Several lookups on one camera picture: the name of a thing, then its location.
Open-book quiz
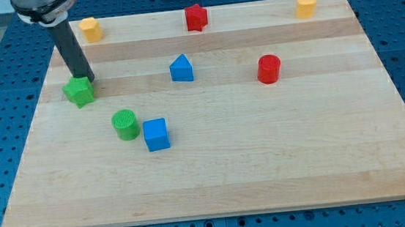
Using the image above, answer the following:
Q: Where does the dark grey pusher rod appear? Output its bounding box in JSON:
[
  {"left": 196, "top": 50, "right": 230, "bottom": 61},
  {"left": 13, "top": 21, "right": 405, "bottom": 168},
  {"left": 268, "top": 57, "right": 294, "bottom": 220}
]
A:
[{"left": 48, "top": 19, "right": 95, "bottom": 82}]

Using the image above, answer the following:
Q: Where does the yellow hexagon block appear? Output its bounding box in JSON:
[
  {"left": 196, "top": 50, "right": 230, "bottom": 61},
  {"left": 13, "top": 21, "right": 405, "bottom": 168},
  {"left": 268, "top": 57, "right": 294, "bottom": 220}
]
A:
[{"left": 78, "top": 17, "right": 104, "bottom": 43}]

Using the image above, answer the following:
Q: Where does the wooden board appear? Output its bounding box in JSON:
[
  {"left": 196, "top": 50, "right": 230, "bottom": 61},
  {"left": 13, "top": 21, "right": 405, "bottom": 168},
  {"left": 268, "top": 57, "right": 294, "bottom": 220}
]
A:
[{"left": 1, "top": 0, "right": 405, "bottom": 227}]

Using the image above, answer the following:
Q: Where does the red cylinder block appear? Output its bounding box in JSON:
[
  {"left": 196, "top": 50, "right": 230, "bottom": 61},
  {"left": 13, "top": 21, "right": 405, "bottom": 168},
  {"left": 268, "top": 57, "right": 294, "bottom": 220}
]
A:
[{"left": 256, "top": 54, "right": 281, "bottom": 84}]

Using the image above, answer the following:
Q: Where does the blue triangle block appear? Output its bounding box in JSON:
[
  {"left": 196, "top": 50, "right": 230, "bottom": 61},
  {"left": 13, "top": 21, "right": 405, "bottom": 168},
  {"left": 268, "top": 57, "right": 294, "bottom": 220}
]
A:
[{"left": 169, "top": 54, "right": 194, "bottom": 82}]

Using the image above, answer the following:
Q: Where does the blue cube block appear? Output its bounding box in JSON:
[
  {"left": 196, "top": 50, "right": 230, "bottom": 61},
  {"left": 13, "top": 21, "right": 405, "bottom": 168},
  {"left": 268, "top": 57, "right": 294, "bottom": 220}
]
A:
[{"left": 143, "top": 118, "right": 171, "bottom": 152}]

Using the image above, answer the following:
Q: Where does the green star block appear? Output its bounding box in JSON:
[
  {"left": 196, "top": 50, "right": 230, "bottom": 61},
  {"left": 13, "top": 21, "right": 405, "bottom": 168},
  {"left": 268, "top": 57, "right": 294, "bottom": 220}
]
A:
[{"left": 62, "top": 77, "right": 95, "bottom": 108}]

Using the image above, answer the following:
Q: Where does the green cylinder block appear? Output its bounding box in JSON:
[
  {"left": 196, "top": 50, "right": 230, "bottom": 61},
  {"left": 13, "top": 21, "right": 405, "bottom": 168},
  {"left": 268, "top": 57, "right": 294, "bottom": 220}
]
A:
[{"left": 111, "top": 109, "right": 140, "bottom": 141}]

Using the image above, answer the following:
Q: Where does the red star block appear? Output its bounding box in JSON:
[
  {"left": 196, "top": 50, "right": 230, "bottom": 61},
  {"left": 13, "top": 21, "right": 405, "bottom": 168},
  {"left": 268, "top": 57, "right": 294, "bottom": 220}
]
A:
[{"left": 184, "top": 4, "right": 209, "bottom": 31}]

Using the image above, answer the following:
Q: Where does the yellow heart block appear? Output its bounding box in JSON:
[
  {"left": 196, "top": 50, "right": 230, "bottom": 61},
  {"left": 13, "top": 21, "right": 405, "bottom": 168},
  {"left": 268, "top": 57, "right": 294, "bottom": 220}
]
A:
[{"left": 296, "top": 0, "right": 317, "bottom": 19}]

